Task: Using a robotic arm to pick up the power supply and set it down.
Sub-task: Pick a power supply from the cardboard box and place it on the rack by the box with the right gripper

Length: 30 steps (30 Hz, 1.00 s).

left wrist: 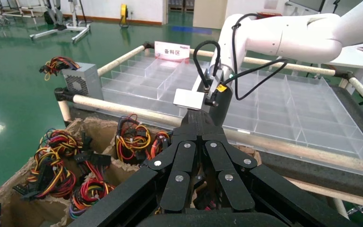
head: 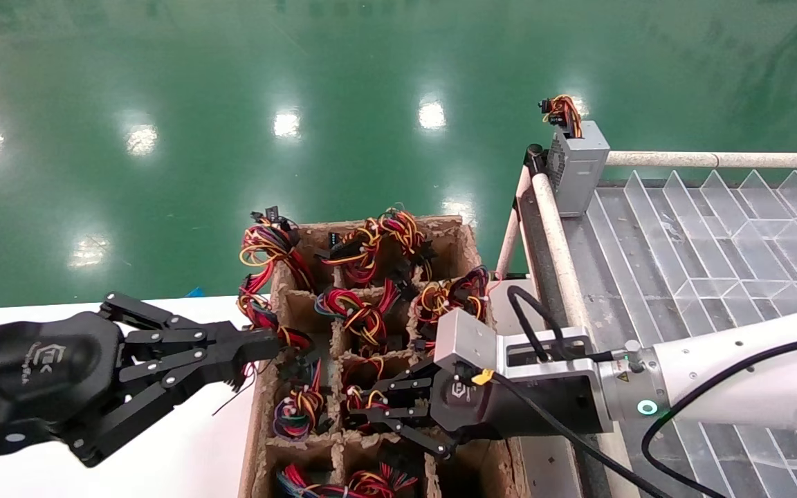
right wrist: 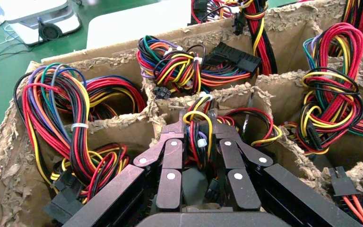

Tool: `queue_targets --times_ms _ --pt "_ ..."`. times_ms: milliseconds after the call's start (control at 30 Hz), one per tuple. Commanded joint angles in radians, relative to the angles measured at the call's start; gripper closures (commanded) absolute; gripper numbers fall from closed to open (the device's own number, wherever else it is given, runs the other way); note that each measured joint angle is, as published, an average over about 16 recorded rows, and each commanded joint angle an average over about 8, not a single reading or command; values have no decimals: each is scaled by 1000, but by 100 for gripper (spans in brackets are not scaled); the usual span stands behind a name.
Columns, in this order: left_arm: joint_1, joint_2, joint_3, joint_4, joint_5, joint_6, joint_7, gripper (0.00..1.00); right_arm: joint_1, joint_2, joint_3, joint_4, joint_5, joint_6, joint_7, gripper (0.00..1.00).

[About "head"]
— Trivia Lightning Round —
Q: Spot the black looped wrist cable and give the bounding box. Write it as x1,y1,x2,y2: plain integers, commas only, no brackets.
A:
506,285,617,365

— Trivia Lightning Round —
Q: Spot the black rack rail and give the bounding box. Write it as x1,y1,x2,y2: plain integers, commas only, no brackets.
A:
517,187,614,498

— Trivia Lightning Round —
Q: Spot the wire bundle outside box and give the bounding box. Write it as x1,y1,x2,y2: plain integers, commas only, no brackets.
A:
213,273,315,416

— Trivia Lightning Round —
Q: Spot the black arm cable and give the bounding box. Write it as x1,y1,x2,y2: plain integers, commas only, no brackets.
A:
641,331,797,498

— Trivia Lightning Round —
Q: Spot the silver camera bracket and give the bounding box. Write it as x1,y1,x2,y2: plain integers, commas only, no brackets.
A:
499,331,601,389

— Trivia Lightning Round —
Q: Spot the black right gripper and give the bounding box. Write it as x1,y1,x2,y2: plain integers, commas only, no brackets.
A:
350,363,612,459

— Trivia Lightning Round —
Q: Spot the clear plastic divider tray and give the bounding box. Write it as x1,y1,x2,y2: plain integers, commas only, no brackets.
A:
582,168,797,498

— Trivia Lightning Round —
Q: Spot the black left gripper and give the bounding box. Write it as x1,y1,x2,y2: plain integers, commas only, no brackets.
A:
0,292,282,468

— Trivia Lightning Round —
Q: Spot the power supply with coloured wires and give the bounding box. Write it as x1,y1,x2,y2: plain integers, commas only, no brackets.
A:
275,462,344,498
239,206,316,291
412,266,491,340
538,94,611,219
347,443,423,498
273,356,333,438
314,280,399,347
378,206,437,281
314,220,380,286

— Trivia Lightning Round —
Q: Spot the brown pulp divider box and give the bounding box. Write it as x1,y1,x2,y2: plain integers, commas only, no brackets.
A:
239,216,531,498

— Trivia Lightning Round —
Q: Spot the beige rack crossbar pipe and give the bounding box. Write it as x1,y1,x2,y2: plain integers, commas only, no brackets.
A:
606,151,797,170

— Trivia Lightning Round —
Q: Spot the long beige rack pipe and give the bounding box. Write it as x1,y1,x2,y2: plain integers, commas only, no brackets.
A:
531,172,641,498

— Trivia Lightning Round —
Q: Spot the wire bundle cell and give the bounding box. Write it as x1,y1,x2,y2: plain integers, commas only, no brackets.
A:
342,354,399,433

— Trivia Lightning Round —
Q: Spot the slanted beige rack pipe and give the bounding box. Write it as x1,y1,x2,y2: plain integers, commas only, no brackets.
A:
494,165,532,281

